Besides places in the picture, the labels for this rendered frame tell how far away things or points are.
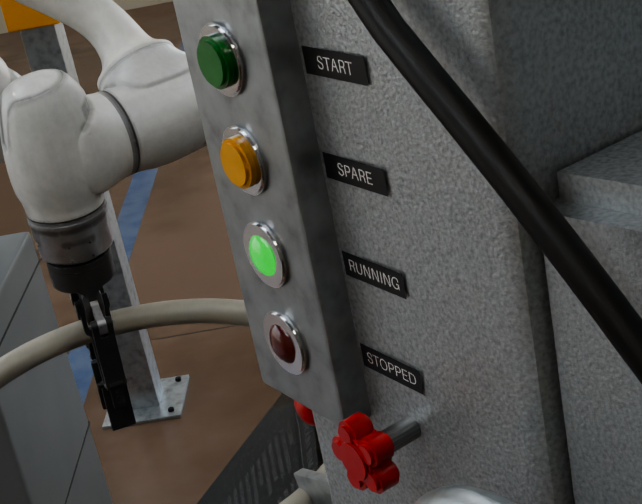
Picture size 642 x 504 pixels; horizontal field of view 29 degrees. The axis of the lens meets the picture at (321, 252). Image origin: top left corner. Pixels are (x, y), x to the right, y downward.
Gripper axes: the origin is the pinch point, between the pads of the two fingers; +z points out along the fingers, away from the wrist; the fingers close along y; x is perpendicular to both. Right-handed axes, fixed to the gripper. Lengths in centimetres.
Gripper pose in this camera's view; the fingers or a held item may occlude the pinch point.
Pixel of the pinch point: (113, 393)
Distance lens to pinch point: 157.6
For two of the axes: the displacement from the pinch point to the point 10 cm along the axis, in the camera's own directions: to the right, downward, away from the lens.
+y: 3.7, 4.0, -8.4
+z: 1.3, 8.7, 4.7
